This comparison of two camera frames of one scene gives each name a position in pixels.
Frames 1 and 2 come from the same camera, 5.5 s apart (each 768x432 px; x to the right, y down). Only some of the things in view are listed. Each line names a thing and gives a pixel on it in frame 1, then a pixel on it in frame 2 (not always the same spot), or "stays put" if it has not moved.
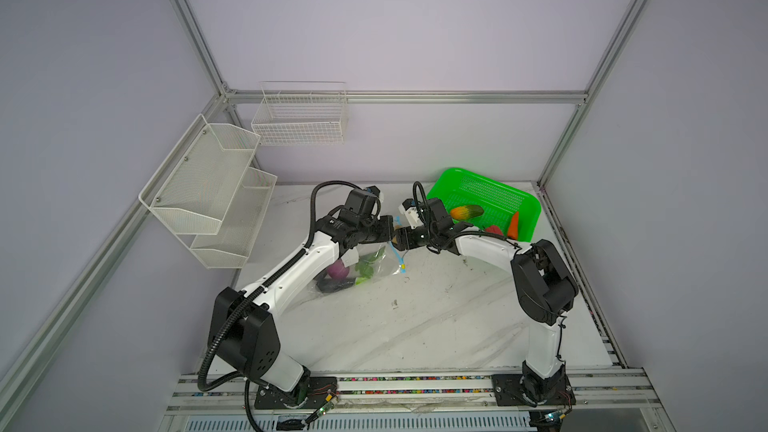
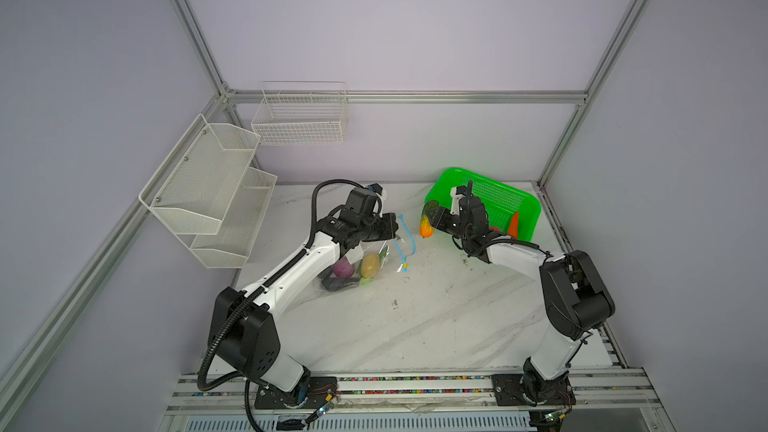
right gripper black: x=402 y=234 -> x=440 y=216
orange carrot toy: x=514 y=227 stays put
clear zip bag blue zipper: x=359 y=265 stays put
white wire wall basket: x=301 y=113 stays put
